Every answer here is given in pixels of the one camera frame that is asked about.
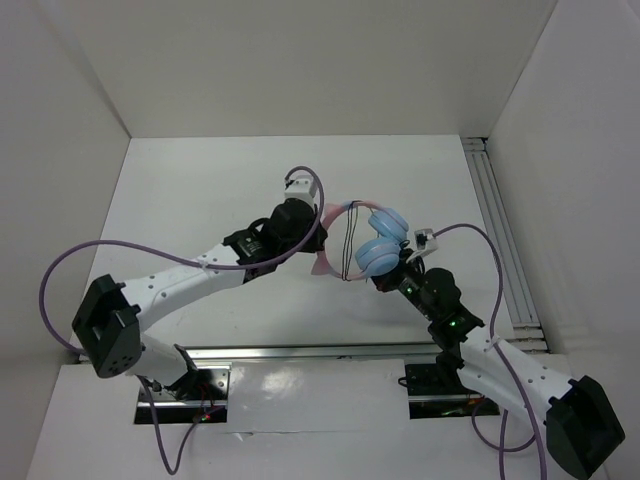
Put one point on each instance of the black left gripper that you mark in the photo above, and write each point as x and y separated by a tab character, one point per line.
316	242

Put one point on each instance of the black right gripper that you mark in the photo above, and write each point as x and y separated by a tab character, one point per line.
385	282

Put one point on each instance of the pink and blue cat headphones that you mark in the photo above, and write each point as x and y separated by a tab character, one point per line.
375	257

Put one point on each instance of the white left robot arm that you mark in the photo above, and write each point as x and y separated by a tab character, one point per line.
113	317

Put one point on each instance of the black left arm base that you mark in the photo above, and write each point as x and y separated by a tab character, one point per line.
206	401

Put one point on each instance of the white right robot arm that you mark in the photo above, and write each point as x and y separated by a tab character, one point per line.
575	416

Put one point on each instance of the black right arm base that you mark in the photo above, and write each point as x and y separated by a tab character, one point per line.
431	396

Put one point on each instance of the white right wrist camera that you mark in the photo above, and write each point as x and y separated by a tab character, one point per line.
425	244

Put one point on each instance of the aluminium rail front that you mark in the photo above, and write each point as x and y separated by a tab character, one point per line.
300	352

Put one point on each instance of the aluminium rail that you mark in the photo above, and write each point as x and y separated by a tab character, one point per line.
528	331
300	352

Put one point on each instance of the aluminium rail right side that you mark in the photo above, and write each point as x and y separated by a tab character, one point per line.
528	331

